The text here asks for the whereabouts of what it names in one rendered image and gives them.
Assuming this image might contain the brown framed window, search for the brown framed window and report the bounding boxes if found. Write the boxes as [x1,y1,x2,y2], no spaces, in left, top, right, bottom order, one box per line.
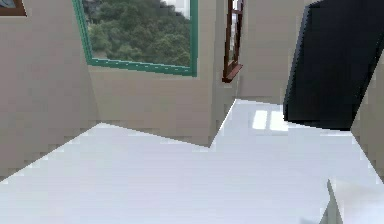
[221,0,245,84]

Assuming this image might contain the green framed window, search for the green framed window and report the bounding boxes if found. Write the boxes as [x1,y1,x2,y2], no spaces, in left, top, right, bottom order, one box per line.
[71,0,199,78]

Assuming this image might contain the black fridge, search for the black fridge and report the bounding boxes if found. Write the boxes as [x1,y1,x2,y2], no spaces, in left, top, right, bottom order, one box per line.
[282,0,384,132]

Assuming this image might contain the brown framed picture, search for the brown framed picture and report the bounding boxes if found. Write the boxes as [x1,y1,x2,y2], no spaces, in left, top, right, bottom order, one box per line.
[0,0,28,17]

